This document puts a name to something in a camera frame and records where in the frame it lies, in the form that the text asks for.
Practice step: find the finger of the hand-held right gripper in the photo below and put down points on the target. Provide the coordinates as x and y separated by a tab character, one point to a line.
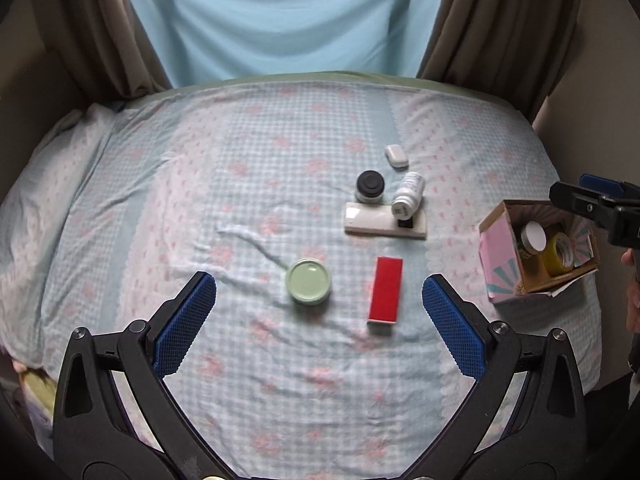
575	199
602	183

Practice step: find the yellow tape roll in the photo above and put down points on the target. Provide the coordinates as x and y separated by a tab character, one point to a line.
560	255

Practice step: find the black-lidded small jar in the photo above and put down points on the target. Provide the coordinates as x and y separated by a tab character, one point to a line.
370	186

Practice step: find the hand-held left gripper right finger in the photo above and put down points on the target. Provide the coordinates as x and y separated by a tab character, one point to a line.
454	329

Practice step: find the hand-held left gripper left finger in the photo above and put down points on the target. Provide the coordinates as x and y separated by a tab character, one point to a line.
186	324

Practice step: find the floral checked printed blanket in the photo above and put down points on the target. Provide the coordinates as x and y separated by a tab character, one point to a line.
200	185

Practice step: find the white-lidded yellow jar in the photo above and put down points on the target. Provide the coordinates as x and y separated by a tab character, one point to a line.
531	240

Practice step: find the light blue curtain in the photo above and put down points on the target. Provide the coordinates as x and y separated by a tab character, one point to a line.
280	15

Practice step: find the white plastic bottle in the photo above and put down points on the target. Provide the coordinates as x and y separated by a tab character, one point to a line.
408	195

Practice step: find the red rectangular box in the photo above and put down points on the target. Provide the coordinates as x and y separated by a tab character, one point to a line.
385	292

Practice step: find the pink cardboard box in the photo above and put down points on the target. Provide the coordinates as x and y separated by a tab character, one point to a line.
537	255

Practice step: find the green round lidded jar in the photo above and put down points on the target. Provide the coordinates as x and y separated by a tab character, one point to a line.
308	282

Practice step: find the person's right hand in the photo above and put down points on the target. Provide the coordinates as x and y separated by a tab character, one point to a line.
633	295

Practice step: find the white flat rectangular box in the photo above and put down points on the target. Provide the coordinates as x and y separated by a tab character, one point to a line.
372	219

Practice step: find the brown curtain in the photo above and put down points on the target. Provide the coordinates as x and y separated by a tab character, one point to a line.
95	20
495	25

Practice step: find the white earbuds case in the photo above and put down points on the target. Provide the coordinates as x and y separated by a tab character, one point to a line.
396	155

